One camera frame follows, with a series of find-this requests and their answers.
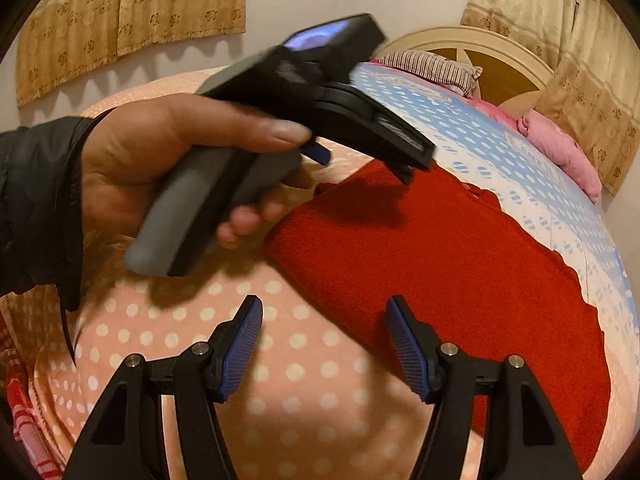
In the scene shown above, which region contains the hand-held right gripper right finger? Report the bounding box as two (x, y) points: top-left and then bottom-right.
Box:
(385, 295), (583, 480)

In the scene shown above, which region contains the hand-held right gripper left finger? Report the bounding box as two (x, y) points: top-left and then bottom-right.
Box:
(62, 295), (264, 480)

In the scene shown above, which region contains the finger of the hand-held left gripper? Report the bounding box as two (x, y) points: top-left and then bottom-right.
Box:
(387, 160), (416, 185)

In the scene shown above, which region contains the red embroidered sweater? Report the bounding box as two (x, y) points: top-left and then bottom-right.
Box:
(265, 159), (612, 473)

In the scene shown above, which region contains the person's left forearm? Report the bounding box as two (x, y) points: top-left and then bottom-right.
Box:
(0, 116), (101, 312)

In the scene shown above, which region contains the person's left hand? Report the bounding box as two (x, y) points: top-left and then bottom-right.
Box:
(79, 92), (321, 252)

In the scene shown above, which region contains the polka dot bed blanket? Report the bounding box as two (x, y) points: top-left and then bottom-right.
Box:
(0, 62), (640, 480)

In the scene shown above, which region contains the pink bed sheet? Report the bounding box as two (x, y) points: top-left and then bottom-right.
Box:
(467, 94), (523, 128)

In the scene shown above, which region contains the striped pillow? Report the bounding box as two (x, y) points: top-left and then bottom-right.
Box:
(371, 50), (484, 99)

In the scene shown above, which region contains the cream wooden headboard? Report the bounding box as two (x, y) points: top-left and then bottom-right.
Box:
(375, 26), (557, 112)

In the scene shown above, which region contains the pink pillow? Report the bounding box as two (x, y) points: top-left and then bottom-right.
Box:
(516, 109), (604, 204)

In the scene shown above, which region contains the wide beige floral curtain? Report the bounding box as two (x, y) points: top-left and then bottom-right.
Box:
(15, 0), (249, 109)

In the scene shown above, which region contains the narrow beige floral curtain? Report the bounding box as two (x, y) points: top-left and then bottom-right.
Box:
(460, 0), (582, 57)

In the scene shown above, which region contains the long beige floral curtain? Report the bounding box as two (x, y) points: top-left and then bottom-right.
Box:
(532, 0), (640, 197)

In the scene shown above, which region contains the red plaid cloth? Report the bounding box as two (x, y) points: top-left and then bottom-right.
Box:
(0, 320), (63, 480)

